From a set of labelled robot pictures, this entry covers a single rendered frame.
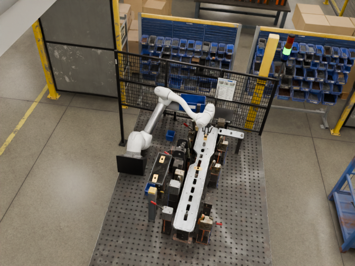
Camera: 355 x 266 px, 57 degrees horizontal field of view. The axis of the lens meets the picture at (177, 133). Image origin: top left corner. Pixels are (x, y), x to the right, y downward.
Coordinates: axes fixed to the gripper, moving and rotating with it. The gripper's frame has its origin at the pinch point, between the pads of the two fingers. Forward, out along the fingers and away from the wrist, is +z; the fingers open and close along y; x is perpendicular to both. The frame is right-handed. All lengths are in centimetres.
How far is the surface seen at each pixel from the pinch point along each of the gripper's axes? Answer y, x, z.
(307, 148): 147, 129, 106
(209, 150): 8.1, -17.1, 5.8
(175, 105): -45, 41, 2
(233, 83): 17, 56, -35
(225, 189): 32, -39, 36
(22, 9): -23, -210, -219
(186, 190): -5, -75, 6
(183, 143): -19.1, -32.8, -11.9
